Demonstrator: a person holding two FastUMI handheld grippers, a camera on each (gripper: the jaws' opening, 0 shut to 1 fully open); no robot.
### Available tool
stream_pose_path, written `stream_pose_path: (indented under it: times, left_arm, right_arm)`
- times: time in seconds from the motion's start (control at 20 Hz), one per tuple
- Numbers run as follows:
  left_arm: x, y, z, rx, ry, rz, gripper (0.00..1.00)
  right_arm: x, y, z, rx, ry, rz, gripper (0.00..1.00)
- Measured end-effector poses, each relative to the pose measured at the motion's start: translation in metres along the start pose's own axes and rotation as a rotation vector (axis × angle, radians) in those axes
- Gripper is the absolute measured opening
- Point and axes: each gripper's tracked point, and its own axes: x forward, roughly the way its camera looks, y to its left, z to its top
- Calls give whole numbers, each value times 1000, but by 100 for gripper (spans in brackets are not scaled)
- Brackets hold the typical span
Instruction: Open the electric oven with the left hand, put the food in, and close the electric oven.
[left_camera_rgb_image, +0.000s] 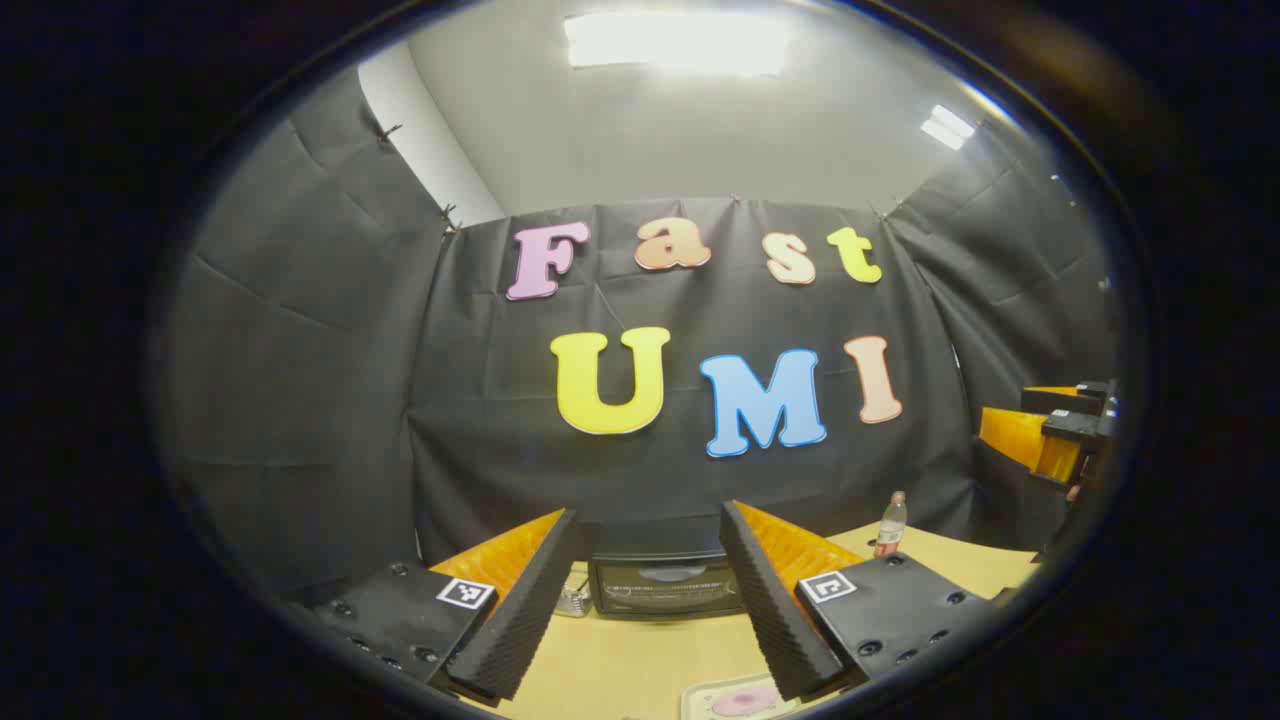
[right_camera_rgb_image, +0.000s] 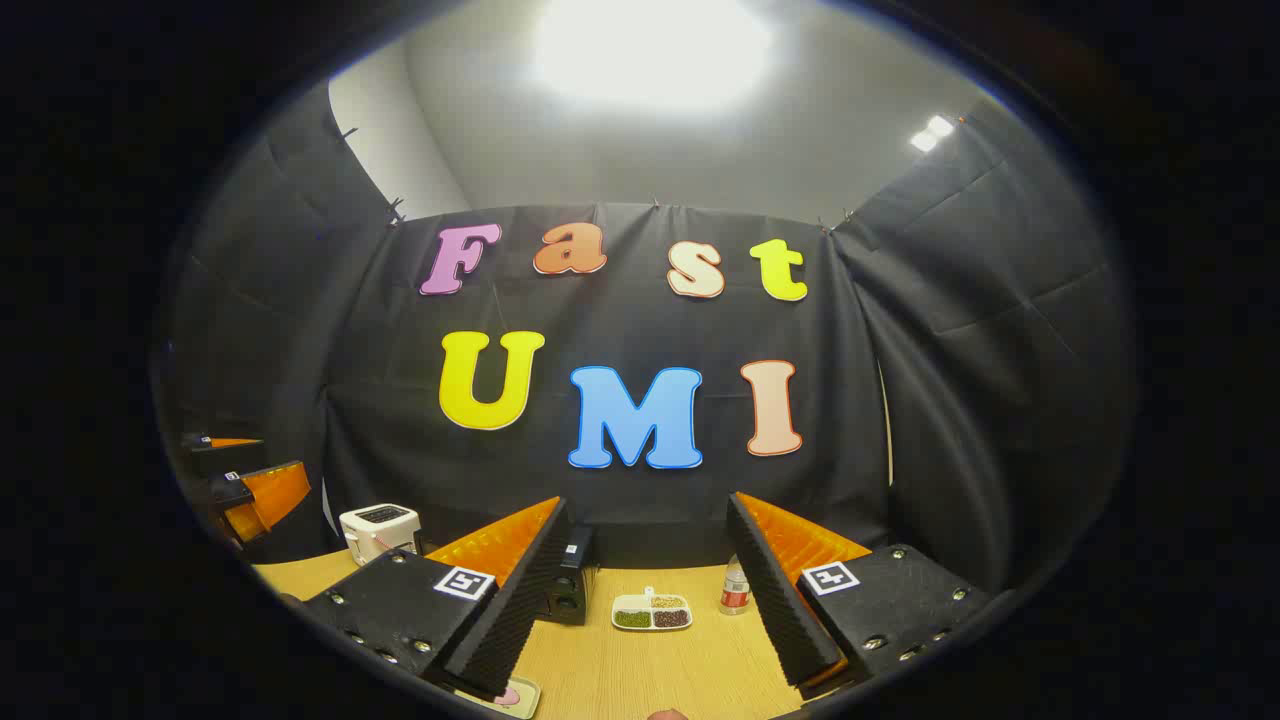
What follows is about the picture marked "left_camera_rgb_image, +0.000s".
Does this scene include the large ceiling light panel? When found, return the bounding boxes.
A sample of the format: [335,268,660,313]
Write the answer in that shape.
[563,8,796,76]

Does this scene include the black backdrop cloth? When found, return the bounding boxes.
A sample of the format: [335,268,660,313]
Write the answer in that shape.
[160,65,1116,601]

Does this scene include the black electric oven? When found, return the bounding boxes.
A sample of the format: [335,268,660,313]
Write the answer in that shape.
[588,547,747,620]

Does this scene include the clear plastic water bottle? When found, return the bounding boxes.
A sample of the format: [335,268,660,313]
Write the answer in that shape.
[874,490,909,559]

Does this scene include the cream plate with pink food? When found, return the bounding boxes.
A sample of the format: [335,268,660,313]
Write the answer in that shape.
[680,672,803,720]

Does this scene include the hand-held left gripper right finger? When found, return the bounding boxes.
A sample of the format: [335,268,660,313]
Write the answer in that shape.
[718,499,1011,702]

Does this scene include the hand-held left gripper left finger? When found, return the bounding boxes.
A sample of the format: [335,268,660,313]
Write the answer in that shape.
[300,508,583,703]

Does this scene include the small ceiling light panel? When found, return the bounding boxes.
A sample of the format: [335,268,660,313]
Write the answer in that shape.
[920,103,976,151]

